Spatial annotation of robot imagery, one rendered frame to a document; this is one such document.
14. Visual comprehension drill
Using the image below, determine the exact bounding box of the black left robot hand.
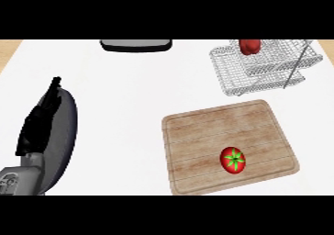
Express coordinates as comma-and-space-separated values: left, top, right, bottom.
14, 76, 64, 157

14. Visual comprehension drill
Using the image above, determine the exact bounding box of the wooden cutting board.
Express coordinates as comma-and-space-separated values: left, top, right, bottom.
160, 98, 302, 196

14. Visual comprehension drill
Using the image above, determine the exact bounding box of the red bell pepper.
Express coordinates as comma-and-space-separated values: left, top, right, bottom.
219, 146, 247, 175

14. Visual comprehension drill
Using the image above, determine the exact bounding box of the grey black-rimmed appliance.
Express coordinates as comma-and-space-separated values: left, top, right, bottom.
100, 39, 175, 53

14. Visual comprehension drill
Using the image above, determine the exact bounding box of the dark red vegetable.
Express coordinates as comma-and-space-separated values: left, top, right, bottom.
238, 39, 262, 56

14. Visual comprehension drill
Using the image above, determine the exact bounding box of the white wire tiered basket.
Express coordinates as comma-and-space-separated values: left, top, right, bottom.
209, 39, 325, 97

